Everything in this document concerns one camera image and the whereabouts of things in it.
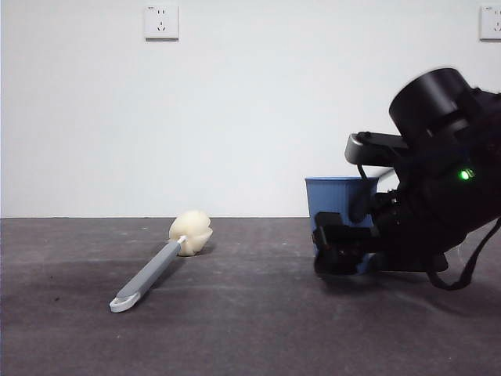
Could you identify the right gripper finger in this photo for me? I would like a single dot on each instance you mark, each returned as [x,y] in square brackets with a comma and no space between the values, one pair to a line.
[338,246]

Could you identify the blue ribbed plastic cup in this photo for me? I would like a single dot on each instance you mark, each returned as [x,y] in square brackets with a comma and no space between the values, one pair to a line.
[329,196]

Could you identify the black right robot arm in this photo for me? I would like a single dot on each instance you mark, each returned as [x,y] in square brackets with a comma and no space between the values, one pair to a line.
[430,102]

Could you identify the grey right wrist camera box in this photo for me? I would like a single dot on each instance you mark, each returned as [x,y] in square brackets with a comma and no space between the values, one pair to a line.
[372,147]

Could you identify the white wall socket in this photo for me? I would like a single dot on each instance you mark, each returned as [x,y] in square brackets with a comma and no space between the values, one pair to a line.
[161,22]
[492,23]

